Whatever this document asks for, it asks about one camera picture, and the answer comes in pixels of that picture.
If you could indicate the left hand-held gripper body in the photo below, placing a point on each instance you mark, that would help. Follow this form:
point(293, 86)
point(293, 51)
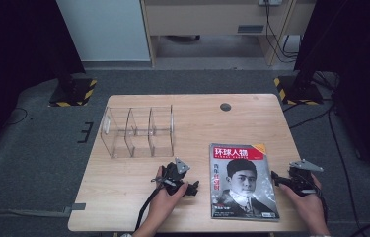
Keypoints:
point(172, 172)

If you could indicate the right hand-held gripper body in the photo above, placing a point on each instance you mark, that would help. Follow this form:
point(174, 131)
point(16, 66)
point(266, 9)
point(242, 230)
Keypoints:
point(299, 180)

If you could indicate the portrait cover magazine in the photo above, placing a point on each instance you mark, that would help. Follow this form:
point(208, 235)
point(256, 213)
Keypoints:
point(243, 187)

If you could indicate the clear acrylic file rack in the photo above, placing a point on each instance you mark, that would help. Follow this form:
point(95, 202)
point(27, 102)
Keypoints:
point(139, 138)

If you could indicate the person's right hand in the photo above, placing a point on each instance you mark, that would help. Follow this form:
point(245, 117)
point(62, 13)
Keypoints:
point(310, 207)

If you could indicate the person's left hand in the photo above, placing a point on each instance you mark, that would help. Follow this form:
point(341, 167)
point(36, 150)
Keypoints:
point(161, 205)

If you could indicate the round grey table grommet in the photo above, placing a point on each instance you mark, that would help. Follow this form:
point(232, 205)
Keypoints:
point(225, 107)

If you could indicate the black stand with striped base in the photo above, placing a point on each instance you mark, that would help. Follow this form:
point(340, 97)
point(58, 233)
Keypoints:
point(74, 94)
point(301, 92)

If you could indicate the black curtain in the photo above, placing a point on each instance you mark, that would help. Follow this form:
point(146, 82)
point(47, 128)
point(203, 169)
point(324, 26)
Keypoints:
point(14, 49)
point(363, 49)

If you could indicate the grey desk vent label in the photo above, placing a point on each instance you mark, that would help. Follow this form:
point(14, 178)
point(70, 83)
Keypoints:
point(250, 28)

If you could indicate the white panel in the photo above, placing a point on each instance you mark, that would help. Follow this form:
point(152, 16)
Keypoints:
point(103, 29)

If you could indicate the beige wooden desk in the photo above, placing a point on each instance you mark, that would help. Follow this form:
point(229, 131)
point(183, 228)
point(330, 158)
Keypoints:
point(205, 16)

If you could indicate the white power strip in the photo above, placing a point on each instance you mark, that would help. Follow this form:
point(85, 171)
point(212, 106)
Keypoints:
point(270, 2)

